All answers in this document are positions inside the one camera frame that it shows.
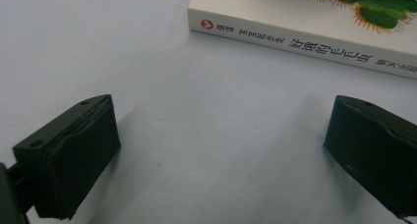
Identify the white picture book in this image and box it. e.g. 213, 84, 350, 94
187, 0, 417, 81

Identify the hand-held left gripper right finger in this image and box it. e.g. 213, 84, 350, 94
324, 94, 417, 220

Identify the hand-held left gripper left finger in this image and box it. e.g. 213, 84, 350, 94
12, 93, 122, 220

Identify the light blue table mat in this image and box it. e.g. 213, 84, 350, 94
0, 0, 417, 224

